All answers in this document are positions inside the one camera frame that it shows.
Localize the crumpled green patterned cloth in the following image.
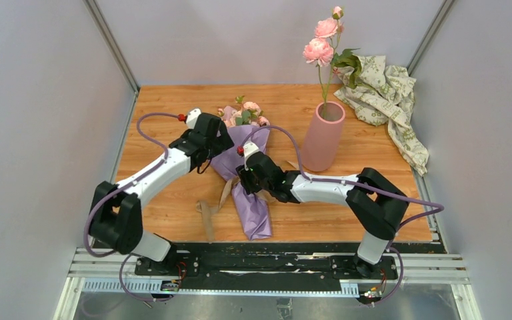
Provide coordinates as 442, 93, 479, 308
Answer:
333, 55, 429, 176

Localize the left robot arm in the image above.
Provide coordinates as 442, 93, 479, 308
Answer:
84, 109, 234, 275

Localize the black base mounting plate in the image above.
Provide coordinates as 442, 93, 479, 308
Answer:
123, 241, 447, 293

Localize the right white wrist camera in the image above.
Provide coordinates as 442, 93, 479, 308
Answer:
242, 141, 260, 160

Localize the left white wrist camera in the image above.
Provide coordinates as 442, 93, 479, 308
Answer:
185, 108, 202, 129

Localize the beige ribbon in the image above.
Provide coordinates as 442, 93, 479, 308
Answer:
196, 177, 277, 242

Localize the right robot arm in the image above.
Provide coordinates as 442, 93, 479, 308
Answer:
236, 147, 409, 279

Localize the aluminium rail frame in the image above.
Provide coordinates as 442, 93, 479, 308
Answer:
54, 243, 482, 319

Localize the pink cylindrical vase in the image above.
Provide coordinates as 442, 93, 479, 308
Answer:
301, 101, 346, 172

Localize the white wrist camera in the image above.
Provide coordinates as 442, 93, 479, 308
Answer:
242, 141, 260, 160
185, 108, 202, 129

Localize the pink rose stem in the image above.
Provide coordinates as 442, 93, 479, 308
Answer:
302, 6, 360, 117

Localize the purple flower bouquet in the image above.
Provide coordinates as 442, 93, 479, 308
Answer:
211, 96, 272, 240

